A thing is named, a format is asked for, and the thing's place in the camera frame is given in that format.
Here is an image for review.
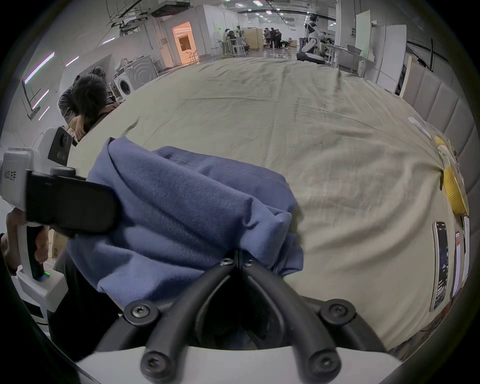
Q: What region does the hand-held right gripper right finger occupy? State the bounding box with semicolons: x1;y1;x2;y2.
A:
240;250;388;382

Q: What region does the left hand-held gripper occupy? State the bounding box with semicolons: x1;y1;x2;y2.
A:
0;127;119;313

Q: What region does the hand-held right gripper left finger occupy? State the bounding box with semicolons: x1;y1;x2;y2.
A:
94;250;241;382

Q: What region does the blue garment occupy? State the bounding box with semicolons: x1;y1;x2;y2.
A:
67;136;304;309

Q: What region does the person's left hand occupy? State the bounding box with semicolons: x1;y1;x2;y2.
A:
1;208;50;275

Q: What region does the white washing machine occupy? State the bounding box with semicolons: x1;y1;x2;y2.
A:
112;71;133;101
123;55;157;91

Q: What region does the black phone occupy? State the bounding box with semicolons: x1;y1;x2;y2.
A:
433;221;451;310

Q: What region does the bed with beige sheet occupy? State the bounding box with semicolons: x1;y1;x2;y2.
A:
67;56;469;351

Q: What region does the yellow bag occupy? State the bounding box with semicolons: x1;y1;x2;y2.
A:
439;166;470;217

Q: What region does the grey padded headboard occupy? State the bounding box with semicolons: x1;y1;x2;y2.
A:
402;60;480;226

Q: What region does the white table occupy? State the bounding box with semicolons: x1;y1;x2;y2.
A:
325;43;377;74

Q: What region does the group of people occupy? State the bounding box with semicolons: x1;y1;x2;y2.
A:
262;26;291;50

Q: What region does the white humanoid robot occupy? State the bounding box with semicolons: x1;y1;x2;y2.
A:
298;13;325;62

